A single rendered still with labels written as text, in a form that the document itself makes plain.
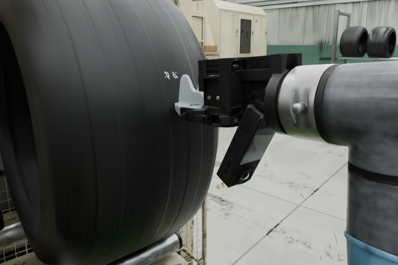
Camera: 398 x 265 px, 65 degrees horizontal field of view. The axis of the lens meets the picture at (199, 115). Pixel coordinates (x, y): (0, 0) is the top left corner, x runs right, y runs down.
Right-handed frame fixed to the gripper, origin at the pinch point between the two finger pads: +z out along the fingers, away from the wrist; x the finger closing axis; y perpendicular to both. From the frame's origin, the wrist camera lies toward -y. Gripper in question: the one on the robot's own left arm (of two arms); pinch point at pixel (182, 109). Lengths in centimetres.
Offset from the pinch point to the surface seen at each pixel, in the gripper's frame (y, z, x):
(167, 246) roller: -32.9, 17.3, -5.7
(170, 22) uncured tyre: 14.1, 6.5, -3.5
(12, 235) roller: -31, 45, 20
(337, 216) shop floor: -120, 80, -205
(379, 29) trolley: 47, 169, -507
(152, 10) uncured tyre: 16.3, 8.2, -1.1
